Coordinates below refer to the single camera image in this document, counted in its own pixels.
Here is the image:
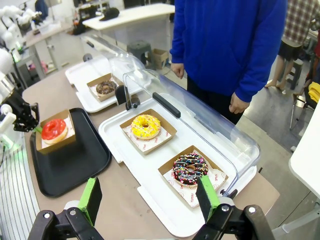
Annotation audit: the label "clear plastic display lid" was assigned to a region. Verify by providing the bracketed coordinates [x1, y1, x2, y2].
[79, 33, 153, 88]
[122, 68, 261, 198]

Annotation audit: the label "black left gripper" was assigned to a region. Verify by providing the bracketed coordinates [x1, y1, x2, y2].
[1, 90, 43, 133]

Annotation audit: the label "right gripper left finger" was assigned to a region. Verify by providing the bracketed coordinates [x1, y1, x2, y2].
[27, 176, 103, 240]

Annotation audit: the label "yellow sprinkled donut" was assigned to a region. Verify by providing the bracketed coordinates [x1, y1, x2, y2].
[130, 114, 162, 140]

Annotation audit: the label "white counter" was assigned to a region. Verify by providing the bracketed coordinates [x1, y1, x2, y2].
[82, 3, 176, 51]

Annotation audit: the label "brown cardboard donut box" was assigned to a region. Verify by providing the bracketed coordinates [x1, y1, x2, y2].
[119, 108, 178, 156]
[157, 144, 230, 208]
[86, 72, 125, 103]
[35, 109, 77, 156]

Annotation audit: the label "person's right hand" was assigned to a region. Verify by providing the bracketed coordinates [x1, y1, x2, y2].
[170, 62, 185, 80]

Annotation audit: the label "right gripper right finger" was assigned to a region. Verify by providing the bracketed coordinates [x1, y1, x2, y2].
[192, 174, 276, 240]

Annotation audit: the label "yellow bag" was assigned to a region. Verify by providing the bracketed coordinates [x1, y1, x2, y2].
[307, 81, 320, 103]

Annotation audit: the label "white ribbed panel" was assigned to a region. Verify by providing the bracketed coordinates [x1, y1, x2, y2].
[0, 144, 41, 240]

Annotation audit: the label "grey cluttered desk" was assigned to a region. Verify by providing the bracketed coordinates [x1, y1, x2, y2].
[24, 22, 83, 73]

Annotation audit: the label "small open cardboard box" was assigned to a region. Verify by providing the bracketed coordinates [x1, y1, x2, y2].
[150, 48, 169, 70]

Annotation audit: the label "white display case base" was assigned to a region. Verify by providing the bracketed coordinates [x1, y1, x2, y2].
[64, 59, 151, 114]
[98, 97, 258, 238]

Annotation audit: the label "chocolate donut rainbow sprinkles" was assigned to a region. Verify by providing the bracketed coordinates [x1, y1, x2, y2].
[171, 152, 209, 187]

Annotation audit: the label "person's right forearm blue sleeve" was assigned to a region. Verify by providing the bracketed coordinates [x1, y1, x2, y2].
[169, 29, 191, 65]

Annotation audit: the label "blue jacket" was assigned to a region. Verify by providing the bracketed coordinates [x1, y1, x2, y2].
[34, 0, 50, 20]

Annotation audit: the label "person in blue hoodie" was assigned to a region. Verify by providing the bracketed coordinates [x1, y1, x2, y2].
[169, 0, 289, 126]

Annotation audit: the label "person's left forearm blue sleeve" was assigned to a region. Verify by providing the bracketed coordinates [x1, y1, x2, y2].
[234, 37, 288, 103]

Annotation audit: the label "black serving tray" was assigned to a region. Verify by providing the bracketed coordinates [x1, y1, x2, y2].
[29, 107, 112, 198]

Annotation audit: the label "black cap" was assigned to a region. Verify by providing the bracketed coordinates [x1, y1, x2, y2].
[99, 7, 120, 22]

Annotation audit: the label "chocolate donut with nuts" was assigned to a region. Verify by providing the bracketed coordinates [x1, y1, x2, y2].
[95, 80, 118, 95]

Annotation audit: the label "grey plastic stool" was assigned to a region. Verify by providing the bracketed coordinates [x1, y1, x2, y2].
[126, 40, 152, 65]
[286, 58, 305, 91]

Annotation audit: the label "person in plaid shirt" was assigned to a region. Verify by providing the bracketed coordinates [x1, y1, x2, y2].
[264, 0, 320, 91]

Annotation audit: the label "person's left hand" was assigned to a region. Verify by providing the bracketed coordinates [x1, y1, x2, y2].
[228, 92, 251, 115]

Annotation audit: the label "red glazed donut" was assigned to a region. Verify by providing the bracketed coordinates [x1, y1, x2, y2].
[41, 118, 69, 145]

